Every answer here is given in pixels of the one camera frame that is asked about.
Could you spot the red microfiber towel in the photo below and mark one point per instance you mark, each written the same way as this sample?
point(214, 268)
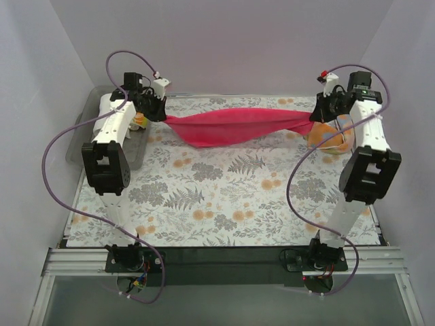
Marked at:
point(232, 126)

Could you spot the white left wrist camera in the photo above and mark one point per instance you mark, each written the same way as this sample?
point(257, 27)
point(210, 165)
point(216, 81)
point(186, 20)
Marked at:
point(160, 86)

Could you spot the aluminium frame rail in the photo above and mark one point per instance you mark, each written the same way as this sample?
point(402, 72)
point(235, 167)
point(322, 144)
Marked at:
point(87, 262)

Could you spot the orange patterned rolled towel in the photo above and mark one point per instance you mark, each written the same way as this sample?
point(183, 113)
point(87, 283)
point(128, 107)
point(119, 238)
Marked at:
point(138, 122)

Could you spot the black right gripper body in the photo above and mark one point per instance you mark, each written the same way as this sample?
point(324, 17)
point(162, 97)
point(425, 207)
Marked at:
point(319, 112)

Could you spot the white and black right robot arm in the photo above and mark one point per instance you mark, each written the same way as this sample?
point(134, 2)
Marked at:
point(371, 168)

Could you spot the orange blue patterned towel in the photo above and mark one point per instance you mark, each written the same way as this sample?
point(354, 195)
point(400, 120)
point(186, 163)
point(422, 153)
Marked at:
point(337, 145)

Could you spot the clear grey plastic tray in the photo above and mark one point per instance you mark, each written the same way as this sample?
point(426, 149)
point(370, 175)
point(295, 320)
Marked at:
point(134, 148)

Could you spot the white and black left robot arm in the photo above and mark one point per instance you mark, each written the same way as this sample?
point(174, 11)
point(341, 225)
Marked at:
point(108, 171)

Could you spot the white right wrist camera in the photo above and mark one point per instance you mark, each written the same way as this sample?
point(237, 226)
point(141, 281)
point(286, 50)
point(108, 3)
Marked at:
point(328, 81)

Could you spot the white rolled towel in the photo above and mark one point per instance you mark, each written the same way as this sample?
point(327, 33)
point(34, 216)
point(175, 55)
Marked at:
point(102, 112)

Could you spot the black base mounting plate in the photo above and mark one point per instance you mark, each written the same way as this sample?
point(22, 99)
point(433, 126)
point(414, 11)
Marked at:
point(176, 266)

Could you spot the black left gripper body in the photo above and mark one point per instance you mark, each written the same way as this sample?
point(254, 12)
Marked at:
point(158, 109)

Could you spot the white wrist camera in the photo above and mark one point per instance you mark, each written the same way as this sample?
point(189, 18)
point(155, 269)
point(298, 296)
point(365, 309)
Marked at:
point(160, 86)
point(328, 81)

